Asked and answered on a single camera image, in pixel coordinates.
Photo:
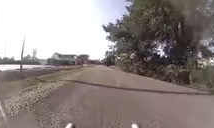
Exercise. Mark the water tower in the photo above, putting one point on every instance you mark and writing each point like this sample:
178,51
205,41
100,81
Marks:
35,53

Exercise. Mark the building with dark roof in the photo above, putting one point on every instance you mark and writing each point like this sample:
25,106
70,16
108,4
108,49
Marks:
63,58

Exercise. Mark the pale water surface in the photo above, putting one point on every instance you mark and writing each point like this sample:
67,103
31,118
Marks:
18,67

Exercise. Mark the grass verge with leaves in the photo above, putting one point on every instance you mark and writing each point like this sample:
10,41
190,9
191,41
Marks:
31,86

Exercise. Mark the robot's own part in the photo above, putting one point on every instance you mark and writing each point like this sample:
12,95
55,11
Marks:
69,125
135,125

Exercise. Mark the row of trees and bushes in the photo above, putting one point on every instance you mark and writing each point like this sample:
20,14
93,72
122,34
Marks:
168,40

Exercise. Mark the grey asphalt road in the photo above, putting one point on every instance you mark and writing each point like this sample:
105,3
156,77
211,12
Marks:
121,100

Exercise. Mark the distant tree line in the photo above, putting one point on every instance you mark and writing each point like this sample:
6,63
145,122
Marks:
15,61

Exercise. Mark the thin pole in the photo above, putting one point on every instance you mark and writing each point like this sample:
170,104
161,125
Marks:
22,53

